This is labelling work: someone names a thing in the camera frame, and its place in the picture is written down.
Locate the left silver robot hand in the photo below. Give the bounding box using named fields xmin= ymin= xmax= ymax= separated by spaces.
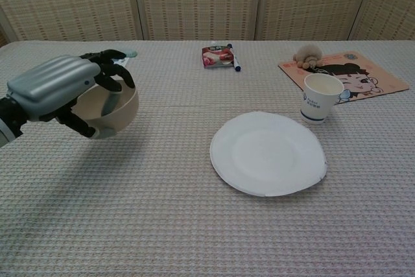
xmin=6 ymin=49 xmax=136 ymax=138

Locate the beige bowl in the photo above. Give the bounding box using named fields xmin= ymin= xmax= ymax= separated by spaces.
xmin=69 ymin=78 xmax=140 ymax=140

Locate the white paper cup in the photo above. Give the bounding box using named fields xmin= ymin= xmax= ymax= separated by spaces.
xmin=300 ymin=73 xmax=344 ymax=125

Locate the white paper plate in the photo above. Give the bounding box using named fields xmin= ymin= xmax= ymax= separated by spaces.
xmin=209 ymin=111 xmax=327 ymax=198

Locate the red snack pouch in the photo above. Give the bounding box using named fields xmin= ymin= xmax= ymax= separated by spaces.
xmin=201 ymin=42 xmax=235 ymax=69

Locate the woven folding screen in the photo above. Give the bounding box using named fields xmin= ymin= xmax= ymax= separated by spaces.
xmin=0 ymin=0 xmax=415 ymax=47

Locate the beige woven tablecloth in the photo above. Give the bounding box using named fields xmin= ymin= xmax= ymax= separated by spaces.
xmin=0 ymin=40 xmax=415 ymax=277

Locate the blue marker pen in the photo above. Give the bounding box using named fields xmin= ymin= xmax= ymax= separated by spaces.
xmin=226 ymin=43 xmax=243 ymax=73

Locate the beige plush toy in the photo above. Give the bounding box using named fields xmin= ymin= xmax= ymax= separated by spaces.
xmin=292 ymin=44 xmax=323 ymax=70

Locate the cartoon girl mouse pad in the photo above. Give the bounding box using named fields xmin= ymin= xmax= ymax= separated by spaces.
xmin=278 ymin=51 xmax=410 ymax=105

